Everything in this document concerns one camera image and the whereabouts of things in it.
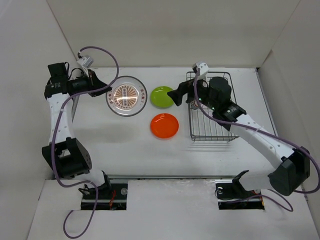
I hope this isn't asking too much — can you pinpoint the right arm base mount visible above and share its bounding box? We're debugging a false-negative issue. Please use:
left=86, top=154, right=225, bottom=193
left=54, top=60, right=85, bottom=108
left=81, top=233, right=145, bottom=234
left=214, top=182, right=265, bottom=210

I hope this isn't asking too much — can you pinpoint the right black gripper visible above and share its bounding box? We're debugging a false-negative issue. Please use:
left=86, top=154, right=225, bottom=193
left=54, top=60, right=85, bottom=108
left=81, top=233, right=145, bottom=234
left=166, top=73, right=218, bottom=111

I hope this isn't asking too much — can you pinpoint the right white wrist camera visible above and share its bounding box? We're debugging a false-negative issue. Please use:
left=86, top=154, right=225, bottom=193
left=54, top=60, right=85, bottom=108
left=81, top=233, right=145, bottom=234
left=192, top=61, right=210, bottom=80

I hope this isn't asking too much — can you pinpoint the orange plastic plate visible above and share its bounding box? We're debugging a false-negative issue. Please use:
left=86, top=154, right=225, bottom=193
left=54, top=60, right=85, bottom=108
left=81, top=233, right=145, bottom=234
left=150, top=113, right=180, bottom=139

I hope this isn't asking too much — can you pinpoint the orange sunburst patterned plate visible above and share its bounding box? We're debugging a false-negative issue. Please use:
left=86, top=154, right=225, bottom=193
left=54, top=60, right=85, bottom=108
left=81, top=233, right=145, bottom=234
left=105, top=75, right=148, bottom=117

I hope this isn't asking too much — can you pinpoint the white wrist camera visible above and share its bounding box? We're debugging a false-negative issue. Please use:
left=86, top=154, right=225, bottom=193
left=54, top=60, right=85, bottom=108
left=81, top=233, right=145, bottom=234
left=77, top=55, right=94, bottom=75
left=192, top=61, right=210, bottom=80

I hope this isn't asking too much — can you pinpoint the aluminium rail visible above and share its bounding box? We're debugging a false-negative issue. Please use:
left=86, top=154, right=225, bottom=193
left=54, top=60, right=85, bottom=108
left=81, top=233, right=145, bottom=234
left=53, top=174, right=251, bottom=181

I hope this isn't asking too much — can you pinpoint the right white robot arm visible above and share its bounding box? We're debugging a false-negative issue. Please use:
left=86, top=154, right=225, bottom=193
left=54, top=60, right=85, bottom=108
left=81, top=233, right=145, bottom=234
left=167, top=77, right=311, bottom=197

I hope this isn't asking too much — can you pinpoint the green rimmed white plate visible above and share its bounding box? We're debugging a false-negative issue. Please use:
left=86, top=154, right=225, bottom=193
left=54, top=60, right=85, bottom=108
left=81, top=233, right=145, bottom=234
left=189, top=99, right=199, bottom=110

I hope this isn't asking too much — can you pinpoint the grey wire dish rack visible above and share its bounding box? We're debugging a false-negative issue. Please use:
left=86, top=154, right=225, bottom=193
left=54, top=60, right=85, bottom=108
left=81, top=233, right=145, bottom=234
left=188, top=71, right=238, bottom=142

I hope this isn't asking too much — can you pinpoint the green plastic plate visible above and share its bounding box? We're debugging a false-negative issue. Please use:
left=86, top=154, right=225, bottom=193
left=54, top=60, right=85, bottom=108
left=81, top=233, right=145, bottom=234
left=150, top=86, right=174, bottom=109

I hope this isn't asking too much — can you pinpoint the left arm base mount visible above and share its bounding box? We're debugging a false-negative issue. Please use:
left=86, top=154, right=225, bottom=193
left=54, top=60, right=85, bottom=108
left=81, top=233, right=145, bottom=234
left=78, top=182, right=128, bottom=211

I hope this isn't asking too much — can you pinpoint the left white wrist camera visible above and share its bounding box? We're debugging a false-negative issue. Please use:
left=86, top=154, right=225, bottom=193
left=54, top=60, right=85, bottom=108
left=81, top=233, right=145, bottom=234
left=77, top=55, right=94, bottom=75

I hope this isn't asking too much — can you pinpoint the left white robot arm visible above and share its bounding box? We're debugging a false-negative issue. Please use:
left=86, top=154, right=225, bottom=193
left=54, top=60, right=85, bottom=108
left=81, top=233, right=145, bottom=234
left=41, top=62, right=112, bottom=179

